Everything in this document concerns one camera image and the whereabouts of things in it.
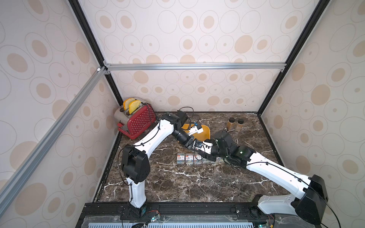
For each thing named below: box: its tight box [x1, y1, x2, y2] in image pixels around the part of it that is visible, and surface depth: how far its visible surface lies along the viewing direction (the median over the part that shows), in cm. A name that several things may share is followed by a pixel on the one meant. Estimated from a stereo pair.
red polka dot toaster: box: [114, 102, 157, 140], surface depth 99 cm
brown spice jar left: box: [227, 116, 236, 132], surface depth 105 cm
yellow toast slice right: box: [128, 99, 142, 115], surface depth 98 cm
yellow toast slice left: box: [123, 97, 136, 111], surface depth 99 cm
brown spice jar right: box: [236, 118, 244, 132], surface depth 105 cm
